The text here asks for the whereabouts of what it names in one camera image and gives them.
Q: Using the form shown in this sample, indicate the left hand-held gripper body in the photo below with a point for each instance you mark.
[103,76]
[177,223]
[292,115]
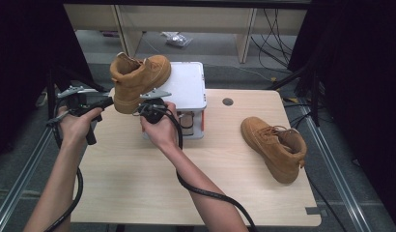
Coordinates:
[78,101]

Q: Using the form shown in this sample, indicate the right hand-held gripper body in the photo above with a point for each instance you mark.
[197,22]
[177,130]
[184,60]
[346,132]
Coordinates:
[154,112]

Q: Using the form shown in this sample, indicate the tan suede boot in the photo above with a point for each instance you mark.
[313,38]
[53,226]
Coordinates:
[135,80]
[273,151]

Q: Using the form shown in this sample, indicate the white two-tier shoe rack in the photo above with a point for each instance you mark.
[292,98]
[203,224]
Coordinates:
[188,83]

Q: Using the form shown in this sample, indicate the person's right hand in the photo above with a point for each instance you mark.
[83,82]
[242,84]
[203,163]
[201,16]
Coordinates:
[162,135]

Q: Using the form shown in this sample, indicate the person's left hand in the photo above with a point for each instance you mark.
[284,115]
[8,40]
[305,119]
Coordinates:
[73,129]

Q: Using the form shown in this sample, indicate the black curtain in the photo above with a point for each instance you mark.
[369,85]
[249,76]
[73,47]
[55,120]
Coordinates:
[363,80]
[25,64]

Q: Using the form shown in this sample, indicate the small dark floor object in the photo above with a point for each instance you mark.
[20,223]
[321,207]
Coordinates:
[109,33]

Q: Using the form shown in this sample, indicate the clear plastic bag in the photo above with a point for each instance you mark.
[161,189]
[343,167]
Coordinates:
[177,40]

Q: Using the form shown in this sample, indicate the beige desk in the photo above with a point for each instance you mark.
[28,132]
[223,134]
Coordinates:
[186,19]

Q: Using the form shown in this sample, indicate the metal floor rail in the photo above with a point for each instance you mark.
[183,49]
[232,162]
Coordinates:
[12,199]
[345,193]

